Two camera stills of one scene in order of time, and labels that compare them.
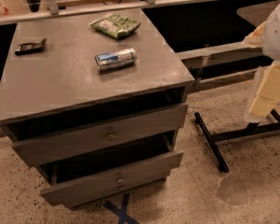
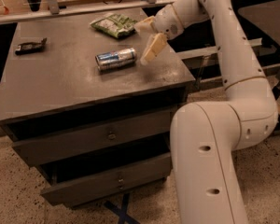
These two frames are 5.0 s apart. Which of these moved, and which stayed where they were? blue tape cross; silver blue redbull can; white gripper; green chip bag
Moved: white gripper
Stayed: green chip bag; blue tape cross; silver blue redbull can
